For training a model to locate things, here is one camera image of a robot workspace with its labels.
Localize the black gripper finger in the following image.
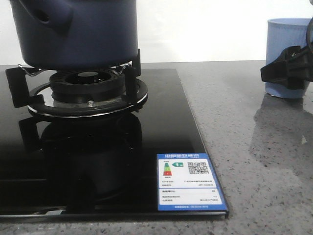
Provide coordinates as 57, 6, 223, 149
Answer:
261, 46, 305, 89

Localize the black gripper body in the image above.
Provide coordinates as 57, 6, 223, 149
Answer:
292, 51, 313, 82

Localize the light blue ribbed cup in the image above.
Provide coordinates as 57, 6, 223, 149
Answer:
265, 18, 310, 99

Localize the black pot support grate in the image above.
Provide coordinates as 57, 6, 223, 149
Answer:
5, 53, 148, 119

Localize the dark blue cooking pot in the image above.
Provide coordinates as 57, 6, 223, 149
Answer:
10, 0, 138, 70

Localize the blue energy label sticker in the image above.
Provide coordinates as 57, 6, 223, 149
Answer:
156, 153, 228, 212

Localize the black glass gas stove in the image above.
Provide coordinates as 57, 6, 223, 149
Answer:
0, 67, 229, 221

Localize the black round gas burner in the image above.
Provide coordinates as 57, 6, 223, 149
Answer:
49, 69, 125, 103

